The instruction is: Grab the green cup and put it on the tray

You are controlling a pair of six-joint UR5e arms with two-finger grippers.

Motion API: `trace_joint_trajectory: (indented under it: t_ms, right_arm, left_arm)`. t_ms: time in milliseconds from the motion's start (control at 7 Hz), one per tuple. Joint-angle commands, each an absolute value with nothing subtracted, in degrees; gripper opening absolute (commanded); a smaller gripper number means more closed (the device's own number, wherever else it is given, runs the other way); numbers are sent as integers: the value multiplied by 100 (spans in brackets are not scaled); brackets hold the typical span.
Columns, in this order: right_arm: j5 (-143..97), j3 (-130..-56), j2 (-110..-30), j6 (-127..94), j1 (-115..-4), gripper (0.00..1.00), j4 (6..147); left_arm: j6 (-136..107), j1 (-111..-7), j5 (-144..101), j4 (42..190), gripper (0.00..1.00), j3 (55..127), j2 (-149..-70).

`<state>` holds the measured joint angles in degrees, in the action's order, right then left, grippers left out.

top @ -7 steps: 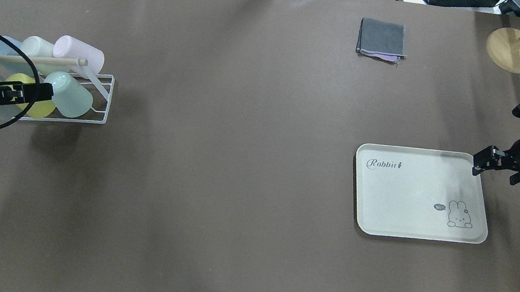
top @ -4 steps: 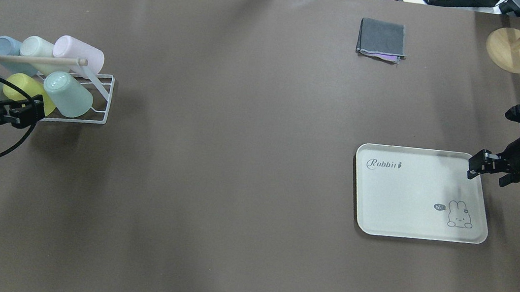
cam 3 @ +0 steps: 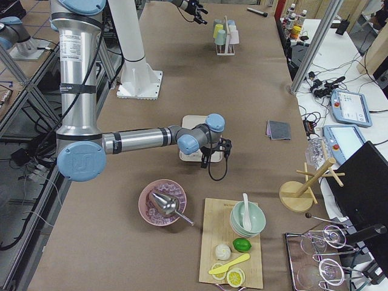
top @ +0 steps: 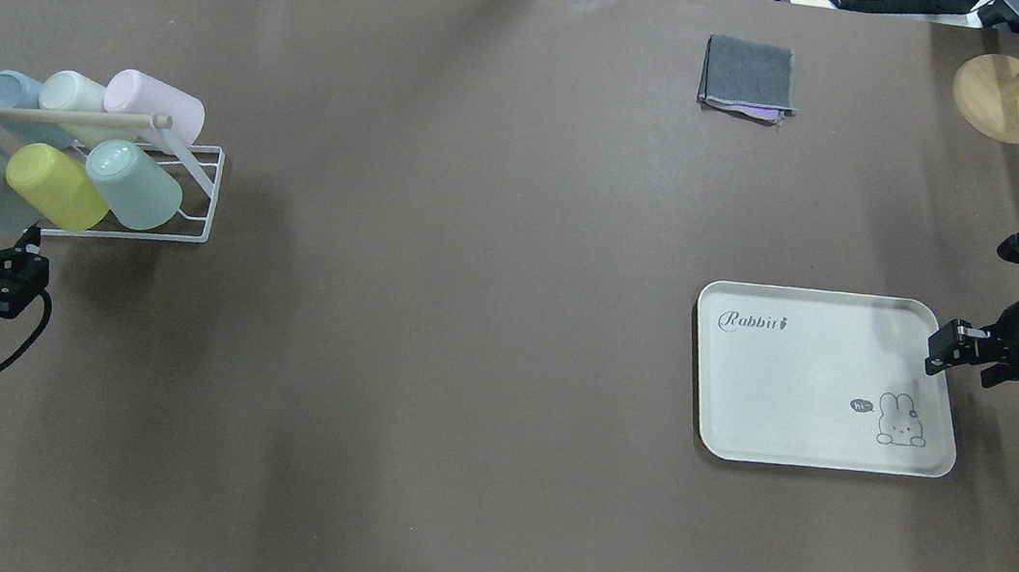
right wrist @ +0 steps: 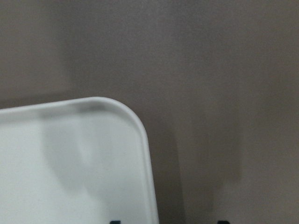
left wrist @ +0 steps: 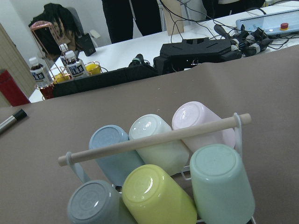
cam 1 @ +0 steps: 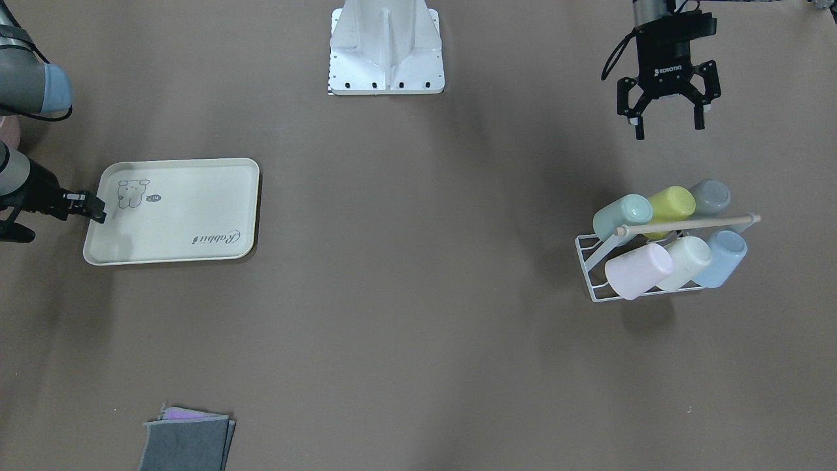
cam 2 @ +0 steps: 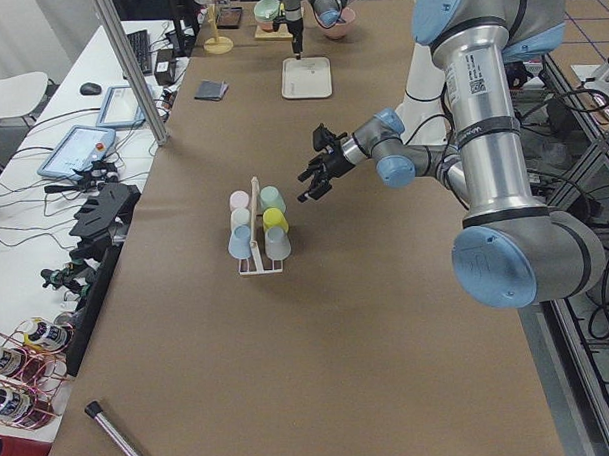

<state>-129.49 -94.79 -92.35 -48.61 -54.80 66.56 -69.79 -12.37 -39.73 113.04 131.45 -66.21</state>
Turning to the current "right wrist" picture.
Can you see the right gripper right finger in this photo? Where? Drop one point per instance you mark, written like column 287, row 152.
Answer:
column 223, row 222

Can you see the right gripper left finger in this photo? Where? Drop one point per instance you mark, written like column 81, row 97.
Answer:
column 115, row 222

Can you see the cream rabbit tray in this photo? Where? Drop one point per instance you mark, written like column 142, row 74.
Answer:
column 80, row 161

